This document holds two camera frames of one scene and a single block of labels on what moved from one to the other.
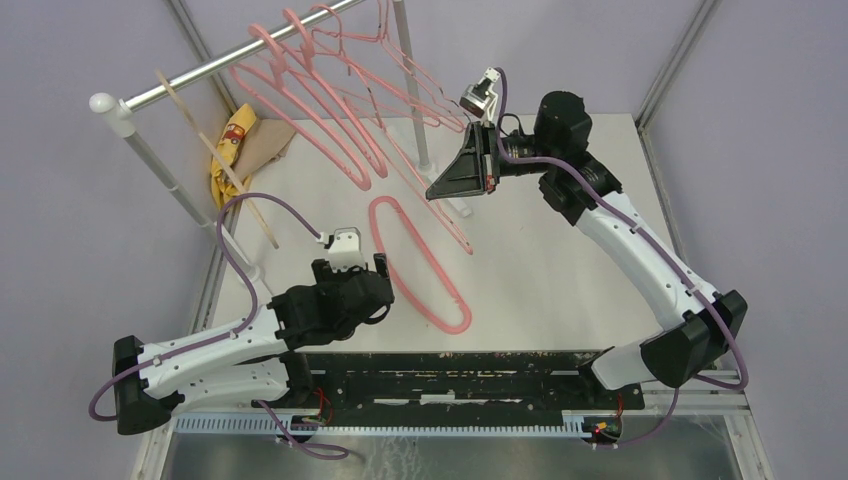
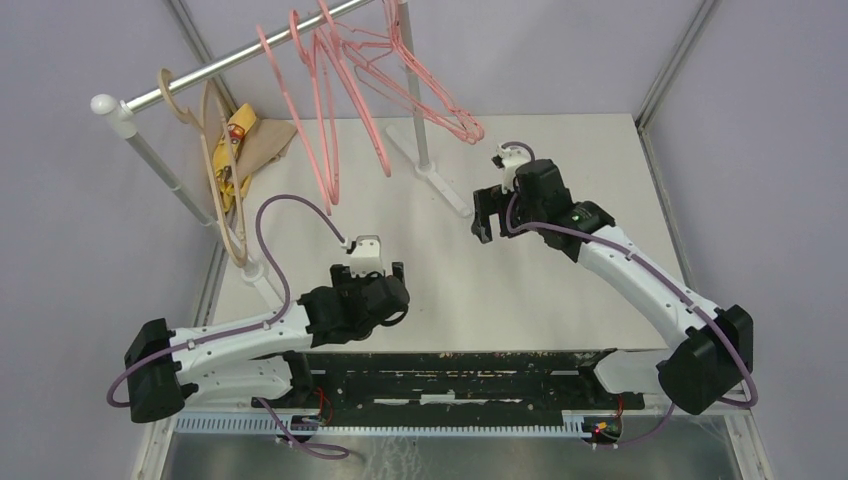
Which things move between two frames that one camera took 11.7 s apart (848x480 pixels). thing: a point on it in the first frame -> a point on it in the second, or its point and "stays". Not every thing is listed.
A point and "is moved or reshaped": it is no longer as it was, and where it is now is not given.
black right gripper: (476, 169) -> (488, 201)
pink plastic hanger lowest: (400, 288) -> (332, 38)
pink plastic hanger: (307, 53) is moved or reshaped
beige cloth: (266, 140) stays
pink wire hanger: (392, 81) -> (473, 132)
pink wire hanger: (362, 68) -> (474, 137)
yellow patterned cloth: (227, 150) stays
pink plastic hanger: (281, 72) -> (296, 124)
